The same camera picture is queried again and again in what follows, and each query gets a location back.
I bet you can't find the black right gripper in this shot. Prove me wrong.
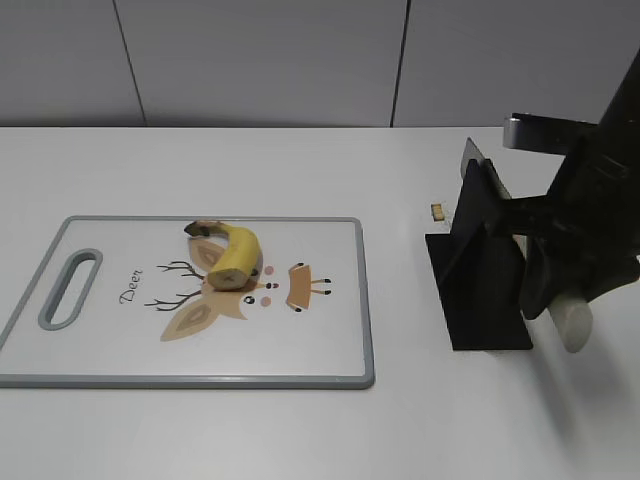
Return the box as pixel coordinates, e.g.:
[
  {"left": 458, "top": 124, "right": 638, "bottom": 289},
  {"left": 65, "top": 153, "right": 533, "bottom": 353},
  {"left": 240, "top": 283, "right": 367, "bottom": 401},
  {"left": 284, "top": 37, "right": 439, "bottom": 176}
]
[{"left": 487, "top": 113, "right": 639, "bottom": 320}]

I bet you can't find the white handled kitchen knife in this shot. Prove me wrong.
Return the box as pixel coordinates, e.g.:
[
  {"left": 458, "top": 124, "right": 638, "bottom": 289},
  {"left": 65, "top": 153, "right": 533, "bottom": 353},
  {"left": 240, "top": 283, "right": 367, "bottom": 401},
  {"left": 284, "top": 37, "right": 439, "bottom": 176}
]
[{"left": 460, "top": 137, "right": 593, "bottom": 353}]

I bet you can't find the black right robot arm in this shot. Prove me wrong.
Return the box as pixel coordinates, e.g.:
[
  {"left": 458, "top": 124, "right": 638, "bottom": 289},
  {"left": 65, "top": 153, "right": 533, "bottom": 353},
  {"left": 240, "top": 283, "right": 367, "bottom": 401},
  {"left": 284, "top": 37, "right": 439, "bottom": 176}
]
[{"left": 493, "top": 61, "right": 639, "bottom": 319}]

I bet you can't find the small yellow banana bit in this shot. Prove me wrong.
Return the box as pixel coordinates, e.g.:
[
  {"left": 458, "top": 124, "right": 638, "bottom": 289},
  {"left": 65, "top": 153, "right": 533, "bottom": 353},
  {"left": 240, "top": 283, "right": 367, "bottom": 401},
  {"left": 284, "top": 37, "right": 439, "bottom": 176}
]
[{"left": 431, "top": 203, "right": 446, "bottom": 222}]

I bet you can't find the yellow banana stem half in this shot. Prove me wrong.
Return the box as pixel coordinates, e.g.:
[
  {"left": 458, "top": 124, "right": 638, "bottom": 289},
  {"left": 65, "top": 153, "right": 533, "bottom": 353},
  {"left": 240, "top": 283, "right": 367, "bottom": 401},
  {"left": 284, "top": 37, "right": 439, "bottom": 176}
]
[{"left": 184, "top": 221, "right": 261, "bottom": 291}]

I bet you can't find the black knife stand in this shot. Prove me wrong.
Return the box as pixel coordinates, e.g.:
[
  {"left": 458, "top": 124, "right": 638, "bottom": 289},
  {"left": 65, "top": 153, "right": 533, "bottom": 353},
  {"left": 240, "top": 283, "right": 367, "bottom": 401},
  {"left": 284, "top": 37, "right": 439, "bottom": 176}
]
[{"left": 425, "top": 159, "right": 533, "bottom": 351}]

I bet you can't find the white deer cutting board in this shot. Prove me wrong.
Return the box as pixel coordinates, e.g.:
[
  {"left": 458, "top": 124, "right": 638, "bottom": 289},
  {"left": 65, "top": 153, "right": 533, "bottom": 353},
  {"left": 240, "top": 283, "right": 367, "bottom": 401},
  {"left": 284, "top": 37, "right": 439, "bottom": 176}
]
[{"left": 1, "top": 216, "right": 375, "bottom": 390}]

